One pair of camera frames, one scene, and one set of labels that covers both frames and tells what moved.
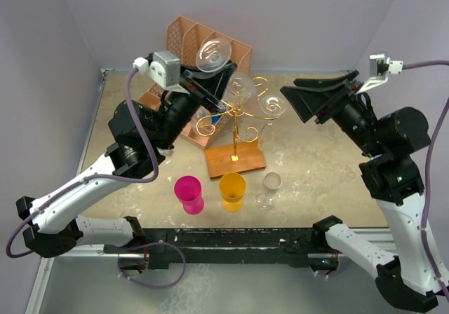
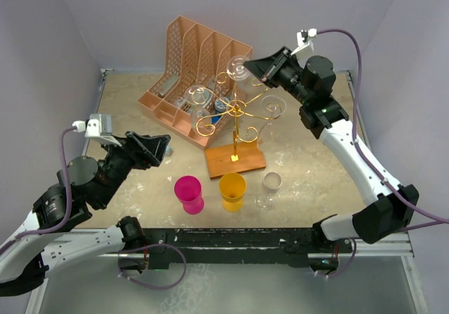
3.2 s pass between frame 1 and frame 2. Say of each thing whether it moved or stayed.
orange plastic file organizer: stayed
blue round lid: stayed
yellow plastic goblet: stayed
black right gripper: moved
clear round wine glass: moved
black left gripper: moved
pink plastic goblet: stayed
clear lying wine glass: stayed
